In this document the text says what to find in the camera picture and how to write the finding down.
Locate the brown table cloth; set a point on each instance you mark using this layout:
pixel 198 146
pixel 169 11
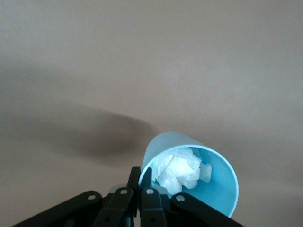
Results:
pixel 94 59

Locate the crumpled white tissue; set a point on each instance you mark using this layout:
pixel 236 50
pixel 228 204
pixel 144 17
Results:
pixel 177 170

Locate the light blue cup with tissue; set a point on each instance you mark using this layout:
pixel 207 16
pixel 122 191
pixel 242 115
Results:
pixel 213 189

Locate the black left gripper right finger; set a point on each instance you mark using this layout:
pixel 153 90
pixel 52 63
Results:
pixel 151 208

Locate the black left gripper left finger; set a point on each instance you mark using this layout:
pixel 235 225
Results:
pixel 113 208

